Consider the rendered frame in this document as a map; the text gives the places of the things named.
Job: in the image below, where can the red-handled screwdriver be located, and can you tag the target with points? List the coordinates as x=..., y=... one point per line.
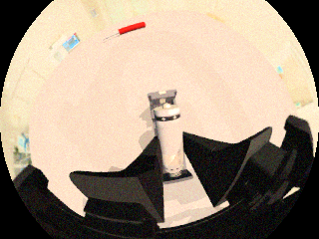
x=131, y=28

